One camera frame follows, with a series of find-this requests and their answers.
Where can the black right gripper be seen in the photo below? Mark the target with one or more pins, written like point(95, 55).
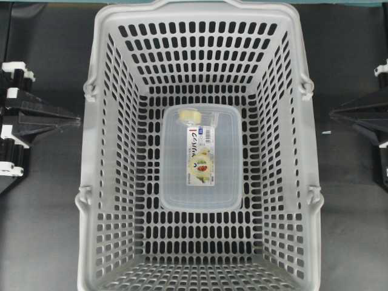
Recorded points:
point(369, 120)

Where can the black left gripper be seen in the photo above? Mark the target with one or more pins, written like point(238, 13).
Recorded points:
point(18, 132)

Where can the grey plastic shopping basket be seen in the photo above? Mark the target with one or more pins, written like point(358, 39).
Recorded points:
point(149, 57)

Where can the clear plastic food container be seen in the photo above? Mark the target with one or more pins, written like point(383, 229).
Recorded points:
point(201, 167)

